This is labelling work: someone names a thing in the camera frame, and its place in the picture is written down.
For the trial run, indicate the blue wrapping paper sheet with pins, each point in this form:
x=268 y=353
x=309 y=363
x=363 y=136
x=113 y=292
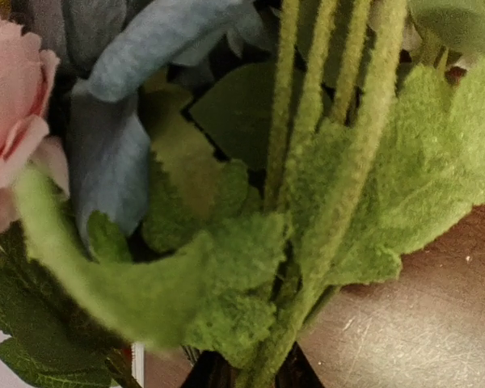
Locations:
x=426 y=329

